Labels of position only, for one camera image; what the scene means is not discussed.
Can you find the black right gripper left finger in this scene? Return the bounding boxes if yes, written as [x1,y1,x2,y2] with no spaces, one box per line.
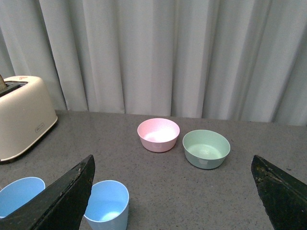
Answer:
[0,155,95,230]

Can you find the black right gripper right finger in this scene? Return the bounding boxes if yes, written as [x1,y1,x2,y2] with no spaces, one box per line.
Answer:
[251,155,307,230]

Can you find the light blue plastic cup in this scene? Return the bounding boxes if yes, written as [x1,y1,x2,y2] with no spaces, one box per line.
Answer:
[84,180,130,230]

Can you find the green plastic bowl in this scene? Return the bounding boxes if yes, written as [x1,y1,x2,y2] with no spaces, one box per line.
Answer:
[182,129,231,170]

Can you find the cream white toaster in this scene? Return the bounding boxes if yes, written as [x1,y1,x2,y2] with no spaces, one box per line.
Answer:
[0,76,58,161]

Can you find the pink plastic bowl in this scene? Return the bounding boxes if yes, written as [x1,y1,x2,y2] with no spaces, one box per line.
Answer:
[137,118,180,153]

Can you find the toasted bread slice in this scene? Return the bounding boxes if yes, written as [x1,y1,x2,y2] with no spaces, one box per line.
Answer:
[0,75,7,93]

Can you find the grey curtain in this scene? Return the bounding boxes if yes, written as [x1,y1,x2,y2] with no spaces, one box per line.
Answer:
[0,0,307,126]

